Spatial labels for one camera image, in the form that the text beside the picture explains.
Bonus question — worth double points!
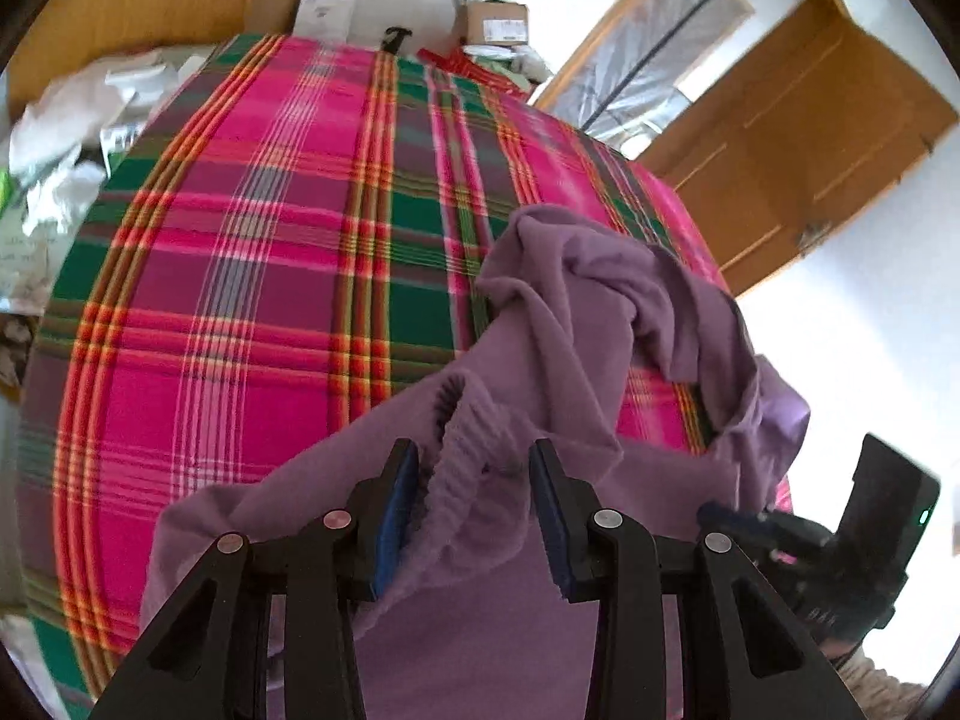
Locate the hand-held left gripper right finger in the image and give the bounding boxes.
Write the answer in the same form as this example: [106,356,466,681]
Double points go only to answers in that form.
[527,439,863,720]

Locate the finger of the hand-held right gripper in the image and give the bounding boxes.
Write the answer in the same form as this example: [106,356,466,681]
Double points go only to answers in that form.
[696,502,830,552]

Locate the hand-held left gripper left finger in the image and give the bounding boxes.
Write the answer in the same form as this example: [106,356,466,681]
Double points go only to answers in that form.
[90,439,421,720]

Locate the purple fleece pants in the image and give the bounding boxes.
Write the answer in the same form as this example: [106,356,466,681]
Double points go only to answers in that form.
[139,202,812,720]

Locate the plaid bed sheet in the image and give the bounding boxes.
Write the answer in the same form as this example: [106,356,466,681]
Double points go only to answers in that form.
[15,31,796,706]

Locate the wooden door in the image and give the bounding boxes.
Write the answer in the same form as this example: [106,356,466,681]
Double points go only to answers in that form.
[637,0,960,297]

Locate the clear plastic door curtain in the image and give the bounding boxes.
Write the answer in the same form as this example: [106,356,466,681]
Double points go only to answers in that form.
[547,0,755,158]

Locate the red bag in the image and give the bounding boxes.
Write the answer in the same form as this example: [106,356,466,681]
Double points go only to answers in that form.
[416,45,526,91]

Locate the white plastic bags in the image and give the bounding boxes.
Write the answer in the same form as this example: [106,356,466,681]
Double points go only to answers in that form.
[461,41,556,87]

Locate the black curtain strip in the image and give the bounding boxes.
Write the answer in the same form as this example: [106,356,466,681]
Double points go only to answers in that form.
[581,0,770,132]

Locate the crumpled white tissues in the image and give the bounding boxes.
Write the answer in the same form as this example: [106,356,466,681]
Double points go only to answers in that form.
[7,45,196,241]

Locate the brown cardboard box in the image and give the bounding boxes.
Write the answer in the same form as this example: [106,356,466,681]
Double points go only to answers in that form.
[450,0,530,50]

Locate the white cardboard box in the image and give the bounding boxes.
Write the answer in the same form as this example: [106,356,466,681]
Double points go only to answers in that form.
[292,0,363,42]

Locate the wooden wardrobe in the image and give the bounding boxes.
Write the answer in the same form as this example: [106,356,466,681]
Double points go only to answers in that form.
[7,0,327,121]

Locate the wooden door frame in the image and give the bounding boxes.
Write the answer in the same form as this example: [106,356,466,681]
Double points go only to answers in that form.
[529,0,773,166]

